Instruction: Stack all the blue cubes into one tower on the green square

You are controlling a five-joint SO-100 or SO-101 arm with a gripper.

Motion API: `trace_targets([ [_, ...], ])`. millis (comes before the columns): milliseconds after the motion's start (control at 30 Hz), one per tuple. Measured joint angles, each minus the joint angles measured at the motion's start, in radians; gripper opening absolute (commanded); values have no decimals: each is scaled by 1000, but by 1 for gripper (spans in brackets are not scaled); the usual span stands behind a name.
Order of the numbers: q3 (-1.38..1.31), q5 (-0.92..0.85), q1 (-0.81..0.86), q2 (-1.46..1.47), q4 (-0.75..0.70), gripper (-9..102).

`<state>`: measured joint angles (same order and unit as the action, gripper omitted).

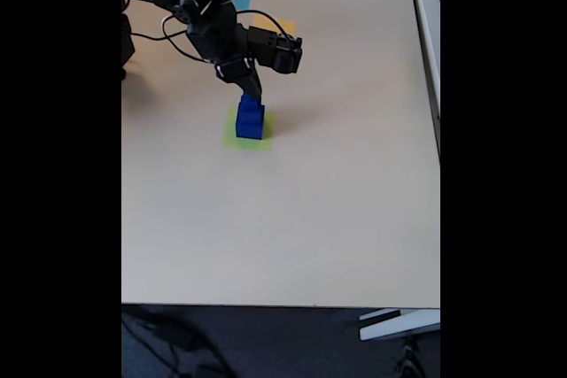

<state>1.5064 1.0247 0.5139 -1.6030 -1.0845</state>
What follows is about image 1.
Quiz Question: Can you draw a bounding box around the medium blue cube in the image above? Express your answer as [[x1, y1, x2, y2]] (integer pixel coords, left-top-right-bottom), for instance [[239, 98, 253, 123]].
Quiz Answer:
[[237, 102, 267, 126]]

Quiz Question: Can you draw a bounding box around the large blue cube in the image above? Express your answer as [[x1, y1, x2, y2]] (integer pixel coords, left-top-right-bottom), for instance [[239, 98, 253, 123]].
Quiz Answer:
[[235, 117, 266, 140]]

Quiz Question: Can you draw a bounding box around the green paper square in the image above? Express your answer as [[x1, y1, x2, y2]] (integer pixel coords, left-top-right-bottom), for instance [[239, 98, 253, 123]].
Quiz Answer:
[[221, 105, 276, 152]]

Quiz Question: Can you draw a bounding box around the orange paper square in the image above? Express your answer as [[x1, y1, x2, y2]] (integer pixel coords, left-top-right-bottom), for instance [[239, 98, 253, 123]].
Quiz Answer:
[[251, 14, 297, 41]]

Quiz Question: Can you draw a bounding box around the white adjacent table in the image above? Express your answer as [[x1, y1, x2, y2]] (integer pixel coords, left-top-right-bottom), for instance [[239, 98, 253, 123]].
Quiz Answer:
[[406, 0, 441, 158]]

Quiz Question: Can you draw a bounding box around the white table foot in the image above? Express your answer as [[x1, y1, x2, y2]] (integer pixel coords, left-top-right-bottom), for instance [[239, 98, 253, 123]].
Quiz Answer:
[[358, 308, 441, 343]]

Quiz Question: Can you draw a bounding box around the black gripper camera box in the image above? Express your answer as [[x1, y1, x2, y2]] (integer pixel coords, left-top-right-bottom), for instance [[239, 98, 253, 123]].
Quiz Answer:
[[246, 26, 304, 74]]

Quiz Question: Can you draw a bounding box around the black motor cable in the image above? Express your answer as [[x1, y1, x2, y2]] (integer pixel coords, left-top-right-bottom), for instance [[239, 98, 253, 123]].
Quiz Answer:
[[131, 14, 218, 66]]

